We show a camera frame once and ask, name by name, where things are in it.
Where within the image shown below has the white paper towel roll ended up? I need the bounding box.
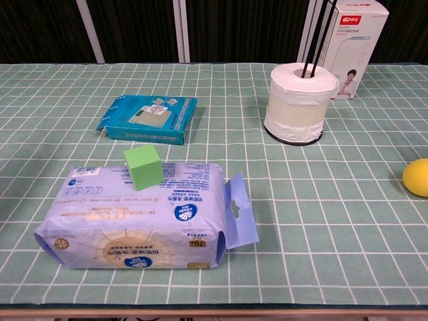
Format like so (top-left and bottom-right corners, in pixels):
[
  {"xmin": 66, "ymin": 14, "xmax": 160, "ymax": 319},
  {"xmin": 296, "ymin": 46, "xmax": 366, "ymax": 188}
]
[{"xmin": 263, "ymin": 62, "xmax": 340, "ymax": 144}]

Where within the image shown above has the green checkered tablecloth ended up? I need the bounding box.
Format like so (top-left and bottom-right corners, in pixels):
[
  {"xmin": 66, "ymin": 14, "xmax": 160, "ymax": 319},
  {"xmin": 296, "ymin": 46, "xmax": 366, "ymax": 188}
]
[{"xmin": 0, "ymin": 62, "xmax": 428, "ymax": 306}]

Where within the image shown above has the green foam cube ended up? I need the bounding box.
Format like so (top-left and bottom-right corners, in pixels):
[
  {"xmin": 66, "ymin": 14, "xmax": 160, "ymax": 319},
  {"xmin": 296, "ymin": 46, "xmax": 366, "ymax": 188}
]
[{"xmin": 122, "ymin": 144, "xmax": 165, "ymax": 192}]

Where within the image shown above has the teal cardboard scale box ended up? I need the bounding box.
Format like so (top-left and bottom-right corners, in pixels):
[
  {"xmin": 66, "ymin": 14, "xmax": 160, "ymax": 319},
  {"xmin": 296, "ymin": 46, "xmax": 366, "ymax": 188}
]
[{"xmin": 96, "ymin": 94, "xmax": 198, "ymax": 146}]

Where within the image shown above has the blue tissue pack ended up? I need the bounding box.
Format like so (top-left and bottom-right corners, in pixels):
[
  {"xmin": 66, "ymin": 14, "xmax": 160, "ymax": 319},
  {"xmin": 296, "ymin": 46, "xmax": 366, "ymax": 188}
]
[{"xmin": 33, "ymin": 161, "xmax": 260, "ymax": 270}]

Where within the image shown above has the white desk lamp box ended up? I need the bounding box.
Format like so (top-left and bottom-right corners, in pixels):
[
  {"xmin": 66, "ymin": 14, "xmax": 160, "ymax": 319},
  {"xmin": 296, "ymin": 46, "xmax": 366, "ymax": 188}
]
[{"xmin": 314, "ymin": 0, "xmax": 390, "ymax": 101}]

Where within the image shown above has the yellow lemon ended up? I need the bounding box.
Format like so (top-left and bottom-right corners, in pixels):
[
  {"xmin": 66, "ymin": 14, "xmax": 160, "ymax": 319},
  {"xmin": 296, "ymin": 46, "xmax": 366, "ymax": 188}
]
[{"xmin": 402, "ymin": 158, "xmax": 428, "ymax": 198}]

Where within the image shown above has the white frame post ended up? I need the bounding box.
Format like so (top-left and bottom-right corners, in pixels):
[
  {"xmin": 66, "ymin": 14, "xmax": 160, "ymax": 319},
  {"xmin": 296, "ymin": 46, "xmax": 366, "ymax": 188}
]
[
  {"xmin": 75, "ymin": 0, "xmax": 106, "ymax": 64},
  {"xmin": 296, "ymin": 0, "xmax": 324, "ymax": 64},
  {"xmin": 172, "ymin": 0, "xmax": 191, "ymax": 64}
]

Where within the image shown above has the black wire roll holder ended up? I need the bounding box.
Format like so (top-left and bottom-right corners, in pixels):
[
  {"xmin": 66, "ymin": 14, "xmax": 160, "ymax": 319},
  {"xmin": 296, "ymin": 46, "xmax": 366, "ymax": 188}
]
[{"xmin": 266, "ymin": 0, "xmax": 337, "ymax": 146}]

